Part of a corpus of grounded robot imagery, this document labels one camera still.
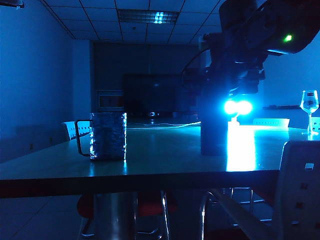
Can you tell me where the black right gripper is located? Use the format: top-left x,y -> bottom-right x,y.
209,32 -> 268,100

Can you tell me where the clear wine glass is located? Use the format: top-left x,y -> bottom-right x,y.
299,89 -> 320,136

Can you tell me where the black camera cable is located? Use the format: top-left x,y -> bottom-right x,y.
180,48 -> 213,87

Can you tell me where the white power cable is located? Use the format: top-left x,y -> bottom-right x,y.
127,120 -> 202,130

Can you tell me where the dark framed cabinet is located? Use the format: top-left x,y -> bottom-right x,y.
96,89 -> 125,112

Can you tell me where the black flat screen monitor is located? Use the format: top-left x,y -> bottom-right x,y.
122,73 -> 191,114

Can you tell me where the ceiling louvre light panel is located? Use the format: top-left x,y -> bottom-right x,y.
117,8 -> 180,25

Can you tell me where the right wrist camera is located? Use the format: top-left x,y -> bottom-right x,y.
199,31 -> 221,60

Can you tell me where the grey plastic back chair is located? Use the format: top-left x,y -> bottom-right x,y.
272,140 -> 320,240

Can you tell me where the clear textured glass mug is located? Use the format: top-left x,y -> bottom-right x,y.
74,111 -> 128,161

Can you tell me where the black thermos cup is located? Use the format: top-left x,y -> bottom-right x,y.
200,98 -> 229,157

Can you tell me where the metal table leg column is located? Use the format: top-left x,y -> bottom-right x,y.
94,191 -> 139,240

